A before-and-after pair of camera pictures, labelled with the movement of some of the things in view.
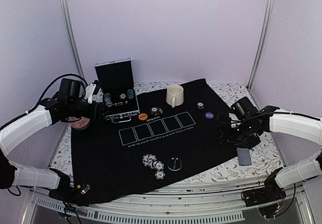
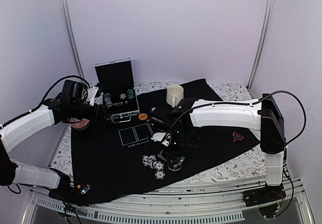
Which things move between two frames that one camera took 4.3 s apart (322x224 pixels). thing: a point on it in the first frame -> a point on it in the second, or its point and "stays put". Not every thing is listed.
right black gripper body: (239, 137) -> (180, 145)
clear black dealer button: (174, 164) stays put
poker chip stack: (148, 160) stays put
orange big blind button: (143, 117) stays put
